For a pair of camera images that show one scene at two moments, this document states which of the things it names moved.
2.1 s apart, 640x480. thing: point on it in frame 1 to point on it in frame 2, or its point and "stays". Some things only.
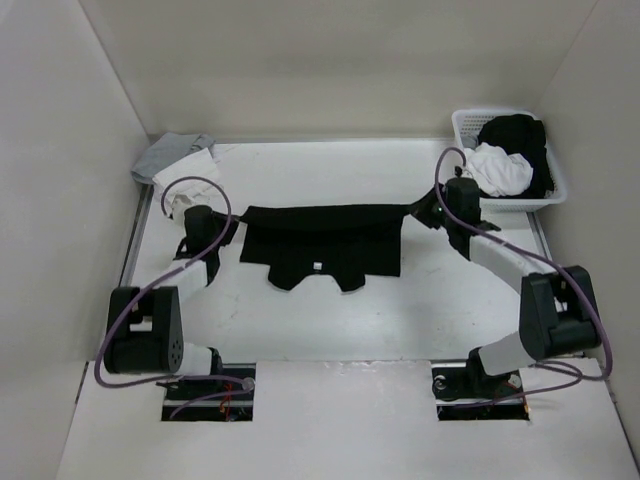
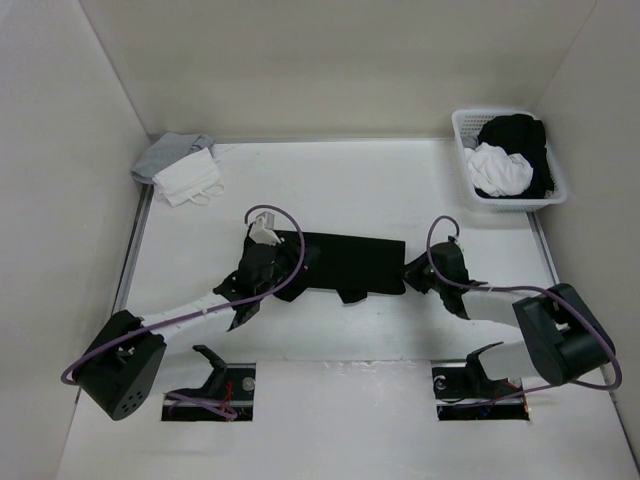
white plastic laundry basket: [468, 123] stays
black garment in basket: [525, 136] stays
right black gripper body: [434, 215] to [421, 276]
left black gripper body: [228, 236] to [285, 265]
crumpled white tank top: [498, 170] stays
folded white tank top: [196, 176] stays
